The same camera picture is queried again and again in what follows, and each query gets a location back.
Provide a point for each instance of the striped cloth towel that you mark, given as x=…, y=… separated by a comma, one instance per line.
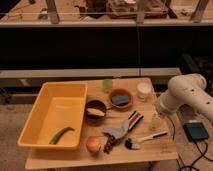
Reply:
x=127, y=125

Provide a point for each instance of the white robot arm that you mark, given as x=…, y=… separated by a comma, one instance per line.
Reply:
x=186, y=89

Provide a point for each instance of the yellow plastic tray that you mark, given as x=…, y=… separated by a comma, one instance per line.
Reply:
x=58, y=105

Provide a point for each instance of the translucent green cup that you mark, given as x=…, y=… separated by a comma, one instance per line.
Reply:
x=107, y=85

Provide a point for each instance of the terracotta orange bowl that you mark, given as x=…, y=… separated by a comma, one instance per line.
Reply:
x=120, y=91

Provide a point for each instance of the teal sponge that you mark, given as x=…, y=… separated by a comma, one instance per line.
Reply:
x=120, y=99

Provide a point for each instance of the yellow banana piece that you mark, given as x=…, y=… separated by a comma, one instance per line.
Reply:
x=95, y=112

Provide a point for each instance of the white cup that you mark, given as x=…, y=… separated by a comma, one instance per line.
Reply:
x=143, y=90

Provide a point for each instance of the dark brown bowl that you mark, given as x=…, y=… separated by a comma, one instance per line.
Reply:
x=98, y=105

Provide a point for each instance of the wooden table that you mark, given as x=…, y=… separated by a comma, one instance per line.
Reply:
x=154, y=150

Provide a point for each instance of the dark grape bunch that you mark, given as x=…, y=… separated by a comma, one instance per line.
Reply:
x=109, y=144

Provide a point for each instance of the red yellow apple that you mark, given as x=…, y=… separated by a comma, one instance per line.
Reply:
x=93, y=144

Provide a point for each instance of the clear glass bottle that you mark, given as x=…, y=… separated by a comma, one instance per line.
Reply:
x=155, y=122

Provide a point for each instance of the green chili pepper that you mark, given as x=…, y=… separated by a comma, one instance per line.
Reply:
x=58, y=135

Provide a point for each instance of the black control box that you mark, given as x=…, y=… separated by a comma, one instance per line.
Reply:
x=195, y=131

